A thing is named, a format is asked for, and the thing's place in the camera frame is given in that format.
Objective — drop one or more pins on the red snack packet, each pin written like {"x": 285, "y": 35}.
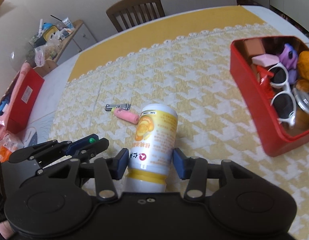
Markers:
{"x": 265, "y": 77}

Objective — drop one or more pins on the yellow houndstooth tablecloth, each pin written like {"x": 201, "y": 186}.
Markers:
{"x": 183, "y": 61}

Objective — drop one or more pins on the person's left hand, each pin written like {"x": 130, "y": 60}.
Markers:
{"x": 6, "y": 230}

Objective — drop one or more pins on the wooden side cabinet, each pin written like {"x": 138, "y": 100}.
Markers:
{"x": 80, "y": 39}

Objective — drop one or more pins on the round silver lidded jar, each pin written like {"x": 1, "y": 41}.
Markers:
{"x": 301, "y": 93}

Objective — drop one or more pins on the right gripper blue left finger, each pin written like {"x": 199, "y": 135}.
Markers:
{"x": 107, "y": 170}

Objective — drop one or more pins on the blue patterned placemat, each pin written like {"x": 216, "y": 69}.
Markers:
{"x": 30, "y": 137}

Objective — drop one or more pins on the green pushpin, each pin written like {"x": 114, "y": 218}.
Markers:
{"x": 92, "y": 140}

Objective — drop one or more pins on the orange fruit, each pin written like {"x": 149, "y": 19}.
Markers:
{"x": 303, "y": 65}

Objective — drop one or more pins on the purple toy pony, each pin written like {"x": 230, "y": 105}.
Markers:
{"x": 289, "y": 59}

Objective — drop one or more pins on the white yellow vitamin bottle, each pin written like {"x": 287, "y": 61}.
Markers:
{"x": 152, "y": 150}

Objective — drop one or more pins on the pink eraser tube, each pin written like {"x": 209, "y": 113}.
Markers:
{"x": 125, "y": 115}

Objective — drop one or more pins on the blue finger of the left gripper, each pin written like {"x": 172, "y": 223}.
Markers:
{"x": 73, "y": 147}
{"x": 93, "y": 149}

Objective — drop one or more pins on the wooden chair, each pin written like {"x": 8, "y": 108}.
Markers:
{"x": 126, "y": 14}

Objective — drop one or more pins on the silver nail clipper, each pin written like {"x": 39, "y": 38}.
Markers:
{"x": 124, "y": 106}

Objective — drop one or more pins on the pink sticky note block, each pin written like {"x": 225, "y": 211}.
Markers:
{"x": 265, "y": 60}

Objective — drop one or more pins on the white sunglasses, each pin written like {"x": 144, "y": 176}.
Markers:
{"x": 283, "y": 102}

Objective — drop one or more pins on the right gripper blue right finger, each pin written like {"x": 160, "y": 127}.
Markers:
{"x": 195, "y": 171}

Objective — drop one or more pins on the red tin box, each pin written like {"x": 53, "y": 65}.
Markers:
{"x": 274, "y": 139}

